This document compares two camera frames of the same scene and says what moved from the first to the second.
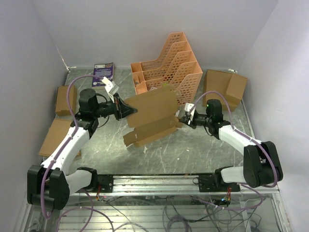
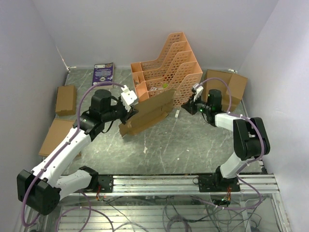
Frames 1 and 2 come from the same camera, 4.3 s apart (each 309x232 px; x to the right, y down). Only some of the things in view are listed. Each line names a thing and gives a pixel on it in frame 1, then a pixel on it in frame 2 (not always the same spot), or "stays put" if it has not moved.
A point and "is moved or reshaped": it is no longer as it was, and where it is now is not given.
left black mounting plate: x=105 y=182 stays put
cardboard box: x=232 y=86 stays put
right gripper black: x=185 y=119 -> x=189 y=107
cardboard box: x=62 y=107 stays put
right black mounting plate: x=215 y=183 stays put
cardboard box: x=157 y=115 is moved or reshaped
